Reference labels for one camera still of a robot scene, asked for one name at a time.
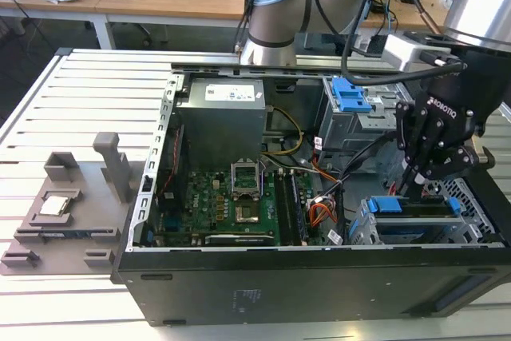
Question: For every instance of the grey perforated disk bay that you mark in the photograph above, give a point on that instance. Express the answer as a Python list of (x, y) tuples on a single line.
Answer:
[(475, 213)]

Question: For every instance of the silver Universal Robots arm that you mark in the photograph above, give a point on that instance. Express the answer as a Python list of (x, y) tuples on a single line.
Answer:
[(275, 17)]

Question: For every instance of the green motherboard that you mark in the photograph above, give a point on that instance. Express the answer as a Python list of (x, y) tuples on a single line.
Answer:
[(207, 201)]

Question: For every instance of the RAM stick with blue label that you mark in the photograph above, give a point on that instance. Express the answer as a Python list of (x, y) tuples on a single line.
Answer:
[(80, 233)]

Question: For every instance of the black open PC case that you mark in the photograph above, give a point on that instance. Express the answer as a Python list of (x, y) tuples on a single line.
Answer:
[(279, 285)]

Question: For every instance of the grey power supply unit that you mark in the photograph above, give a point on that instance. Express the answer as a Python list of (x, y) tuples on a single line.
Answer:
[(219, 121)]

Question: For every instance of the white barcode tag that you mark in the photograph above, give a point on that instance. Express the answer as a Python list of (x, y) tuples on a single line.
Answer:
[(318, 142), (335, 236)]

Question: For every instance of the RAM stick in slot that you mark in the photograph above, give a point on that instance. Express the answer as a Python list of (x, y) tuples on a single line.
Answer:
[(299, 213)]

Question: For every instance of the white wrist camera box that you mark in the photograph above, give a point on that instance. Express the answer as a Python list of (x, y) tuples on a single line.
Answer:
[(411, 51)]

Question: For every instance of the silver CPU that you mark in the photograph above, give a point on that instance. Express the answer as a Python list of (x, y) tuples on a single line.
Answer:
[(54, 205)]

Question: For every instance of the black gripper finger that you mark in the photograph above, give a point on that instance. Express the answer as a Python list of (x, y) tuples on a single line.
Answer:
[(419, 133), (459, 161)]

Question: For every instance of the wooden desk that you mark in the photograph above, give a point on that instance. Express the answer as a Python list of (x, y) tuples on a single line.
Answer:
[(159, 1)]

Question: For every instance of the grey metal drive cage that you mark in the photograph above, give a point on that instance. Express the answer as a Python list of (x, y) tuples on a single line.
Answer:
[(347, 129)]

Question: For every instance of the black graphics card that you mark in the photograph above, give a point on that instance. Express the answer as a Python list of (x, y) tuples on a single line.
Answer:
[(239, 239)]

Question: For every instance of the hard disk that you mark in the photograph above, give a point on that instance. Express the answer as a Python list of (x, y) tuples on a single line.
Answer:
[(385, 204)]

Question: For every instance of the thin metal locking lever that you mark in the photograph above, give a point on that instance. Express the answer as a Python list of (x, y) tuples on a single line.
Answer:
[(262, 181)]

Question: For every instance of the black RAM slot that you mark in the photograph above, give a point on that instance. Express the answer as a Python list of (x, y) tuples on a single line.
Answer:
[(283, 209)]

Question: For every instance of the blue plastic cage latch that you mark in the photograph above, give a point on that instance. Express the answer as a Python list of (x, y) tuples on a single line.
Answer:
[(351, 95)]

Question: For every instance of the CPU socket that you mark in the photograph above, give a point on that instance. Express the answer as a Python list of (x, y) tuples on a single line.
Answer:
[(246, 214)]

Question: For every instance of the grey parts rack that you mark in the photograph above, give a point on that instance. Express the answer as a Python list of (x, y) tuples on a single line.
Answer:
[(92, 213)]

